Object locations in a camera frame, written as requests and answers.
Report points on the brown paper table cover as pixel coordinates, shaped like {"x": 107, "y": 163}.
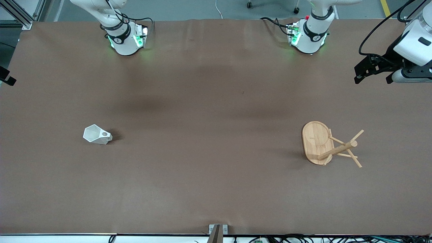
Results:
{"x": 216, "y": 168}

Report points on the aluminium frame post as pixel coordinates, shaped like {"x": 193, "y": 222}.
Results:
{"x": 23, "y": 18}

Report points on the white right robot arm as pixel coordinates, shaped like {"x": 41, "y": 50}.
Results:
{"x": 125, "y": 44}

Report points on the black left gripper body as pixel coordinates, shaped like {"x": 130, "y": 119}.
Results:
{"x": 389, "y": 57}

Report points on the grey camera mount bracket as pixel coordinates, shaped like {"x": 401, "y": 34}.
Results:
{"x": 217, "y": 233}

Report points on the wooden cup rack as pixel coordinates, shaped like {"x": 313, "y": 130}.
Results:
{"x": 315, "y": 141}

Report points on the white faceted cup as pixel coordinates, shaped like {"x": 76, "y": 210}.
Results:
{"x": 94, "y": 135}

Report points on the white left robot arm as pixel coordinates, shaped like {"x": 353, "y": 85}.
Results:
{"x": 312, "y": 37}

